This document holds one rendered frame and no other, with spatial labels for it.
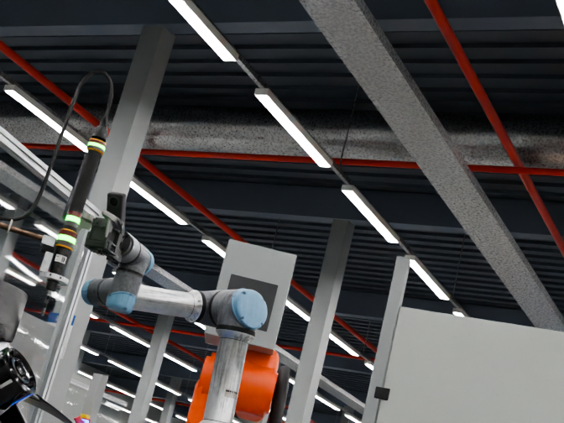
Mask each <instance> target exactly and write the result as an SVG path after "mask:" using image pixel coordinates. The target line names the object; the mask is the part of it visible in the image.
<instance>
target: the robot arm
mask: <svg viewBox="0 0 564 423"><path fill-rule="evenodd" d="M126 199H127V195H126V194H123V193H118V192H113V191H112V192H109V193H107V210H104V211H103V212H102V216H103V217H105V218H101V217H96V218H94V216H93V215H92V214H90V213H87V212H85V211H83V213H82V215H81V220H80V223H79V226H78V228H77V231H76V233H78V232H79V231H80V230H81V229H82V228H85V229H86V230H89V229H90V228H91V231H90V232H88V233H87V235H86V241H85V243H84V246H85V247H86V248H88V249H89V250H90V251H92V252H93V253H97V254H98V255H102V256H104V255H106V256H107V258H106V260H108V261H114V262H118V266H117V269H116V272H115V275H114V278H105V279H98V278H95V279H90V280H88V281H87V282H86V283H85V284H84V285H83V286H82V288H81V297H82V299H83V300H84V301H85V302H86V303H87V304H88V305H90V306H105V307H106V308H108V309H109V310H111V311H115V312H117V313H123V314H129V313H131V312H132V311H143V312H149V313H155V314H161V315H167V316H178V317H184V318H185V319H186V320H187V321H188V322H194V323H198V324H202V325H206V326H212V327H215V328H216V333H217V335H218V336H219V342H218V346H217V354H216V358H215V362H214V367H213V371H212V376H211V382H210V387H209V391H208V396H207V400H206V408H205V412H204V416H203V420H202V421H201V422H199V423H233V418H234V414H235V409H236V405H237V401H238V392H239V388H240V384H241V379H242V375H243V367H244V363H245V358H246V353H247V349H248V344H249V343H250V342H251V341H252V340H253V339H254V338H255V333H256V329H259V328H260V327H261V326H262V325H263V324H264V323H265V321H266V318H267V306H266V303H265V301H264V299H263V297H262V296H261V294H260V293H258V292H257V291H255V290H247V289H238V290H212V291H199V290H192V291H190V292H189V293H188V292H183V291H177V290H167V289H162V288H157V287H151V286H146V285H141V282H142V279H143V276H144V275H145V274H147V273H148V272H149V271H150V270H151V269H152V268H153V266H154V256H153V254H152V253H151V252H150V251H149V250H148V248H147V247H145V246H144V245H143V244H142V243H140V242H139V241H138V240H137V239H136V238H134V237H133V236H132V235H131V234H130V233H128V232H125V216H126ZM103 254H104V255H103Z"/></svg>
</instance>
